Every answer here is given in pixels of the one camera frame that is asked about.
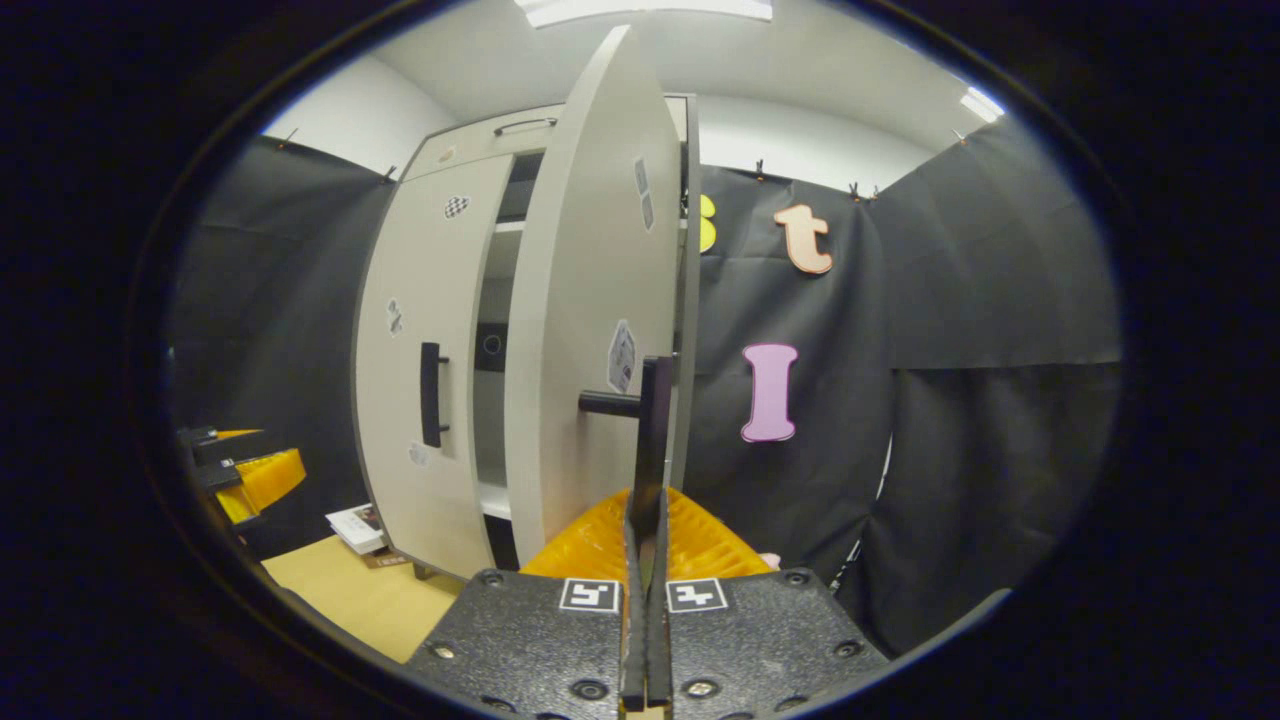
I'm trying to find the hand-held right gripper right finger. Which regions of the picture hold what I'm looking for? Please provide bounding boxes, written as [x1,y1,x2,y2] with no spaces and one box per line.
[645,488,891,716]

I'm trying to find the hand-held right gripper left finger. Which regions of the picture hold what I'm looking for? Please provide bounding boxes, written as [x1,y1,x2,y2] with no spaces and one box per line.
[405,488,649,716]

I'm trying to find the grey shoe cabinet door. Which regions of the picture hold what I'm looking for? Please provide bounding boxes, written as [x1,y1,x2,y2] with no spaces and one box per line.
[503,25,684,566]
[353,153,516,581]

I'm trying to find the grey double-door shoe cabinet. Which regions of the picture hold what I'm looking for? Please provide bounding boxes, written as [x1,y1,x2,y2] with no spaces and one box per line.
[353,93,701,583]

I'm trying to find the white booklet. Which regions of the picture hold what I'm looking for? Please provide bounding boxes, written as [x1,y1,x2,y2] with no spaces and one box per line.
[325,503,391,556]

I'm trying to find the black backdrop cloth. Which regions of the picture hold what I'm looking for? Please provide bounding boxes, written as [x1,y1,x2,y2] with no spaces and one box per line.
[170,135,399,561]
[685,120,1123,656]

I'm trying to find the long ceiling light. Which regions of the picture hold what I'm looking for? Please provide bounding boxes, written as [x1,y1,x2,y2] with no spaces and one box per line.
[515,0,776,28]

